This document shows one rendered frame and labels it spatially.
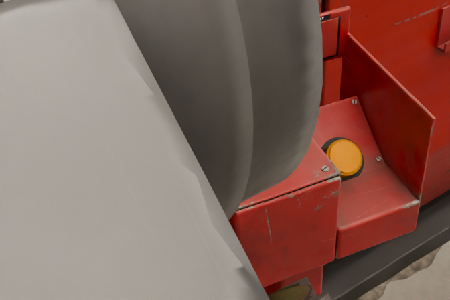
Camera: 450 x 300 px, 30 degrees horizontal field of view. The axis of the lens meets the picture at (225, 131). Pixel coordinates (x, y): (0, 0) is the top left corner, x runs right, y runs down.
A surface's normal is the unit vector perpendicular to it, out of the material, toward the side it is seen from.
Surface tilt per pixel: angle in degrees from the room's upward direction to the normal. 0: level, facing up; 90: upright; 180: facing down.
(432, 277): 0
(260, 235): 90
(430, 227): 0
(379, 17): 90
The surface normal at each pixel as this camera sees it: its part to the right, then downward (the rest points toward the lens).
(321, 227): 0.40, 0.59
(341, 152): 0.21, -0.29
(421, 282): -0.03, -0.76
